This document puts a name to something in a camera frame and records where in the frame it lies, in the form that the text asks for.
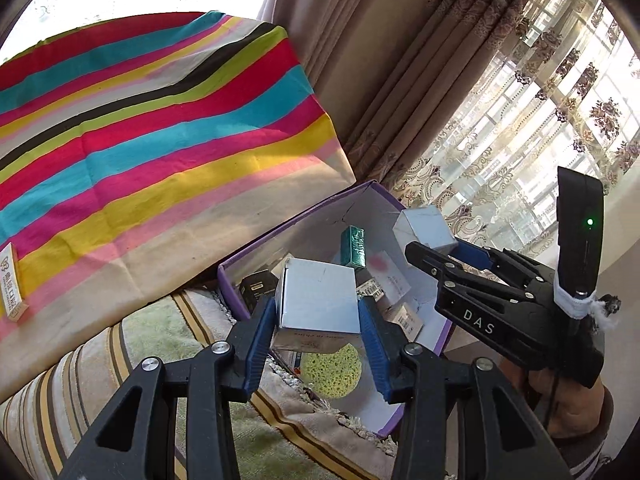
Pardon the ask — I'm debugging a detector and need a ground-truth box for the white box with barcode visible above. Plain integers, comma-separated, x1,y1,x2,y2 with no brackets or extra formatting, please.
356,280,386,306
385,302,425,338

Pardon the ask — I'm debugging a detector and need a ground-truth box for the black box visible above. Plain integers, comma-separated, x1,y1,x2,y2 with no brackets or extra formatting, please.
239,269,281,316

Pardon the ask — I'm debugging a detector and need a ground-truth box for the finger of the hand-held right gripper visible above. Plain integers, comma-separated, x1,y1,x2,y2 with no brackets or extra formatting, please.
456,241,554,287
404,241,507,297

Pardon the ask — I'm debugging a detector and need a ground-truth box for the white cube box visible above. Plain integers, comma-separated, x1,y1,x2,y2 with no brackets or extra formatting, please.
392,205,458,256
270,257,362,356

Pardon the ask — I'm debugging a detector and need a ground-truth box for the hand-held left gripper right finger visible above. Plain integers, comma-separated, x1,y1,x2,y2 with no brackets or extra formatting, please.
357,296,571,480

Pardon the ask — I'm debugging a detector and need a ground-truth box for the green box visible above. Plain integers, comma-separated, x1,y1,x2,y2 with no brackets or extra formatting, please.
340,225,368,268

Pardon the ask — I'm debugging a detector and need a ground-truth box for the floral lace curtain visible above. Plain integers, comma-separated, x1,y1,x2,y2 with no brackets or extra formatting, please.
345,0,640,271

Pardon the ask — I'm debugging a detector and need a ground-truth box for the person's right forearm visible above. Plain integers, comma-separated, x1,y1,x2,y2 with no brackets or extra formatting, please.
547,387,618,480

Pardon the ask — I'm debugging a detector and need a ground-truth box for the colourful striped cloth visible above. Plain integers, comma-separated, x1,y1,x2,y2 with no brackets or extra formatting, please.
0,10,357,401

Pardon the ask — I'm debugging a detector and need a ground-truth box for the person's right hand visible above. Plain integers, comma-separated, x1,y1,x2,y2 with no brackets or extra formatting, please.
500,357,608,441

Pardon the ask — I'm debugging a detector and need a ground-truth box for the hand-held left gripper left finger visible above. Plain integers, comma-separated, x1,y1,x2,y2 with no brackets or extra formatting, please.
60,297,278,480

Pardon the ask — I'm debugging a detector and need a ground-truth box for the white box with large lettering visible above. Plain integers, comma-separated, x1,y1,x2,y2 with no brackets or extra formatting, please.
0,242,27,321

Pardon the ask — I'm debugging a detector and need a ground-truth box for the purple cardboard box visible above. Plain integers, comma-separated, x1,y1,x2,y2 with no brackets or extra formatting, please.
217,180,456,438

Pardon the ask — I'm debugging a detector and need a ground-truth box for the green sponge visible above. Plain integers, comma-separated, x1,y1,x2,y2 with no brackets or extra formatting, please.
300,342,363,400

